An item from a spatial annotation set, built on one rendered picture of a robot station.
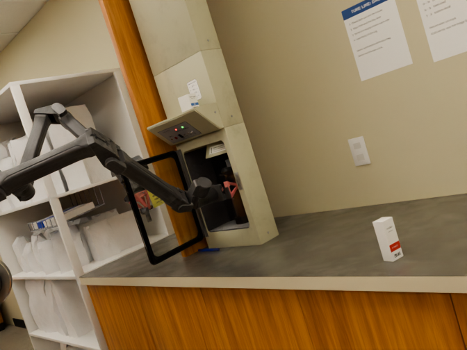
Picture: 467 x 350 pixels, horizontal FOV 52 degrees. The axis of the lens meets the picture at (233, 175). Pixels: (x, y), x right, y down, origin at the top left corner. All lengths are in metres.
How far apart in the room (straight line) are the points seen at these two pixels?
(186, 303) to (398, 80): 1.14
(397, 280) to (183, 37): 1.19
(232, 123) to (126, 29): 0.64
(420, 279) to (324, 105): 1.05
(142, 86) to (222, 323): 1.03
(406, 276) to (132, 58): 1.43
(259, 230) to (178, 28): 0.84
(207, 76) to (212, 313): 0.87
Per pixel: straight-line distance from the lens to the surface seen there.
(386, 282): 1.22
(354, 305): 1.34
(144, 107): 2.07
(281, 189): 2.28
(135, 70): 2.10
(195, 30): 1.86
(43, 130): 2.21
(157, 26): 2.02
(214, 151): 1.91
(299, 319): 1.49
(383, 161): 1.95
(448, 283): 1.15
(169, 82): 2.00
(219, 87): 1.85
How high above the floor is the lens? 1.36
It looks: 4 degrees down
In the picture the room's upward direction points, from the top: 18 degrees counter-clockwise
